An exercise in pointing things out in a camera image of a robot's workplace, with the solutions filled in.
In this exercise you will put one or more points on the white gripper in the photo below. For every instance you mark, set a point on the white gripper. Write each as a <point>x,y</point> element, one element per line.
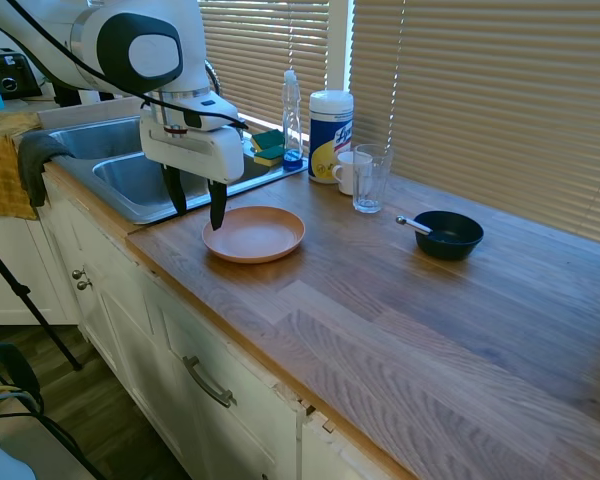
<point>195,152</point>

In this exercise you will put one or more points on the orange plastic plate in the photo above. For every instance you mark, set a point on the orange plastic plate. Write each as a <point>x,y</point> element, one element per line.
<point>260,235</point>

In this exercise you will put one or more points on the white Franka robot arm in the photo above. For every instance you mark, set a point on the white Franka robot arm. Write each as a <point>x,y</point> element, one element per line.
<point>145,50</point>

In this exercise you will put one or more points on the stainless steel double sink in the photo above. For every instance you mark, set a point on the stainless steel double sink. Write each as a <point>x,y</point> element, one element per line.
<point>130,185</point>

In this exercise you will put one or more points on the chrome sink faucet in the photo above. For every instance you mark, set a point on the chrome sink faucet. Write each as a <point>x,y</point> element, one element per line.
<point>217,80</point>

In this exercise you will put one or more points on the white ceramic mug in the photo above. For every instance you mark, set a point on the white ceramic mug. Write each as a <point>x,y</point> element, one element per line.
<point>344,172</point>

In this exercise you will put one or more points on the yellow green sponge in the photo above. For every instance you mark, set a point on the yellow green sponge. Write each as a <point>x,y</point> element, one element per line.
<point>267,140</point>
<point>269,157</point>

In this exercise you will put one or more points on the clear dish soap bottle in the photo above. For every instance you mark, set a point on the clear dish soap bottle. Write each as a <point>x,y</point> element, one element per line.
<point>291,125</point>

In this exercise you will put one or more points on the round metal cabinet knob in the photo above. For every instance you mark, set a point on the round metal cabinet knob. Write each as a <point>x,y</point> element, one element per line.
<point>84,285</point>
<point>78,274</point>

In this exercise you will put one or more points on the Lysol wipes canister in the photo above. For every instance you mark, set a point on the Lysol wipes canister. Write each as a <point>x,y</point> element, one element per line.
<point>325,140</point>

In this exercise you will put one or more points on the white kitchen cabinets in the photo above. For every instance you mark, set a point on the white kitchen cabinets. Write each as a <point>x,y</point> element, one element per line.
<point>130,325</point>

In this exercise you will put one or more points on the tan window blind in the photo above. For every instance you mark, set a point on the tan window blind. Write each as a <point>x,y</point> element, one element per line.
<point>480,100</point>
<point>260,50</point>

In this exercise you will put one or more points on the grey dish cloth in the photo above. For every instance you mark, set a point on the grey dish cloth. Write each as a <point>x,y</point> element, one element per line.
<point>32,165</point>

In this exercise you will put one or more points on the clear drinking glass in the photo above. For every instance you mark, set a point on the clear drinking glass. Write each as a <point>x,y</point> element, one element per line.
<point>376,200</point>

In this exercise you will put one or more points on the black tripod leg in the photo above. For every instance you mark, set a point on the black tripod leg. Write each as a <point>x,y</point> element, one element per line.
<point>25,300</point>

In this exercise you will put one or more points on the yellow towel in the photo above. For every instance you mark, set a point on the yellow towel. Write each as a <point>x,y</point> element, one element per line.
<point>0,170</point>

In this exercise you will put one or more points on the metal spoon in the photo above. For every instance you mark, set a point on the metal spoon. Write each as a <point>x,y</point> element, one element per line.
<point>412,225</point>

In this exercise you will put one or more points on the black silver toaster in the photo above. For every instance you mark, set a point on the black silver toaster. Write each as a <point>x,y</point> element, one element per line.
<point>10,75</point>

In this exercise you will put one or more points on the dark blue bowl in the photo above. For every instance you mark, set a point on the dark blue bowl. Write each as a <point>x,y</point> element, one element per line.
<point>450,247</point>

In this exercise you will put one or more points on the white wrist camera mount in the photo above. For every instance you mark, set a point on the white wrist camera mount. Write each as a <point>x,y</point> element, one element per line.
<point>215,107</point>

